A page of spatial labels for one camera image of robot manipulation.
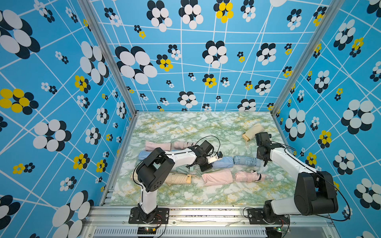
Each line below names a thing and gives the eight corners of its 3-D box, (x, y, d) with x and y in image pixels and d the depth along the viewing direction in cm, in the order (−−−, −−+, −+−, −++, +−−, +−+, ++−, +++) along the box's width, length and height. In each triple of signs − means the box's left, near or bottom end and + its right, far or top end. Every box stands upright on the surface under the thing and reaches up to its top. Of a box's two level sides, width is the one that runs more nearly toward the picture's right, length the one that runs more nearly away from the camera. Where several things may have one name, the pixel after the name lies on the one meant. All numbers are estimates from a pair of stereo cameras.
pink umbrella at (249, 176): (235, 182, 86) (237, 179, 82) (233, 173, 90) (235, 170, 86) (263, 182, 86) (266, 179, 82) (260, 173, 90) (263, 170, 86)
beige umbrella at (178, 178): (166, 185, 85) (165, 183, 82) (167, 175, 89) (166, 173, 86) (191, 185, 85) (190, 183, 82) (191, 175, 88) (191, 173, 86)
